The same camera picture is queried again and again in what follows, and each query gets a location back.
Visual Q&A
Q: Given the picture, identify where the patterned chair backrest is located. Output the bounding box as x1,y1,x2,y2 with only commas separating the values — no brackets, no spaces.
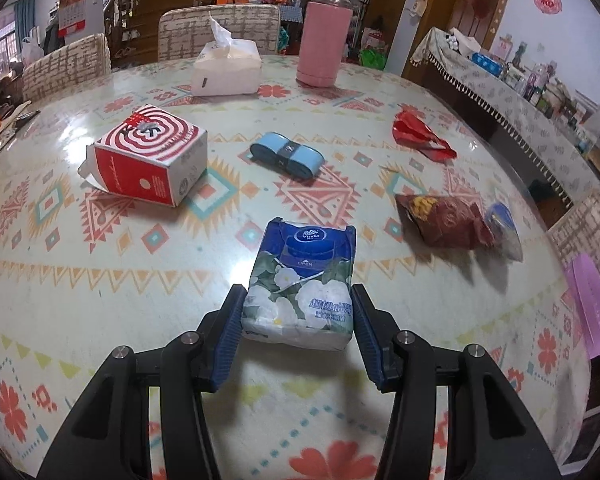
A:
547,187,600,271

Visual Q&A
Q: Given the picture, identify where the blue cardboard box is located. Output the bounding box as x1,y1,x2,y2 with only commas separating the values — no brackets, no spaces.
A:
472,52,503,73

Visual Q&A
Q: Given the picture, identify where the white tissue box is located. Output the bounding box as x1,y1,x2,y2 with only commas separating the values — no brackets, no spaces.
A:
190,11,262,97

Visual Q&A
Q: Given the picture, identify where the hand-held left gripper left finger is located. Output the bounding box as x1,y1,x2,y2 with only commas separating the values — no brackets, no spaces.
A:
37,284,248,480

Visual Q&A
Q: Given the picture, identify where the red wall calendar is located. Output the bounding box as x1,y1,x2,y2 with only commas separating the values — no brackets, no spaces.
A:
57,0,88,36

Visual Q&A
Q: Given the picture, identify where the teal curtain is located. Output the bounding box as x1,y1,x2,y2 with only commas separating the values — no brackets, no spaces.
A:
12,0,36,31

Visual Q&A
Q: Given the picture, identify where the red crumpled wrapper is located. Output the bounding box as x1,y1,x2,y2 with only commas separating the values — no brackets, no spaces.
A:
392,108,458,161

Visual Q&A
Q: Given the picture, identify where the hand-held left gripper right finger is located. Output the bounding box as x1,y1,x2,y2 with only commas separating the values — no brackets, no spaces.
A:
351,283,563,480

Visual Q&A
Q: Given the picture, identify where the beige patterned chair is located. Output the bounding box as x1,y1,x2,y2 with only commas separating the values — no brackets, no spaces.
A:
22,33,112,103
159,5,281,58

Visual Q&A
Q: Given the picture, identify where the pink insulated bottle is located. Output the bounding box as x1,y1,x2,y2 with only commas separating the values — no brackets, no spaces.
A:
296,0,353,87

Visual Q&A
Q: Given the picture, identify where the purple plastic basket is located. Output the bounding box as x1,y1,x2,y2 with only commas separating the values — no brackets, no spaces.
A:
564,253,600,359

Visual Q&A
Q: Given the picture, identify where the sideboard with floral cloth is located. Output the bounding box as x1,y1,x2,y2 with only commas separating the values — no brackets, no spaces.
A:
410,27,600,211

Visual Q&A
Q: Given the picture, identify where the floral tissue pack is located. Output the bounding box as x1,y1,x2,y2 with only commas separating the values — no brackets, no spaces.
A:
241,217,357,352

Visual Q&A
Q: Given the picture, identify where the brown snack bag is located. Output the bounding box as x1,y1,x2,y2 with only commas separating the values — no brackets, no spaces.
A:
395,193,495,250

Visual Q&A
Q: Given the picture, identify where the clear blue wrapper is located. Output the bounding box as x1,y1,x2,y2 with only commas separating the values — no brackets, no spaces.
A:
484,202,524,262

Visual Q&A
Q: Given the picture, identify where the blue glasses case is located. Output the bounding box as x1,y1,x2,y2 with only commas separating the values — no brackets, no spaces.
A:
250,132,325,178

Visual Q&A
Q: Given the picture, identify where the green bag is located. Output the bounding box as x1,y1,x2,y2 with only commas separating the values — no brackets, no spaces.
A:
358,47,388,71

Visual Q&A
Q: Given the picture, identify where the red spiral print box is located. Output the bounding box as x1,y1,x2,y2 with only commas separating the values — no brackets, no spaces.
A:
78,103,208,207

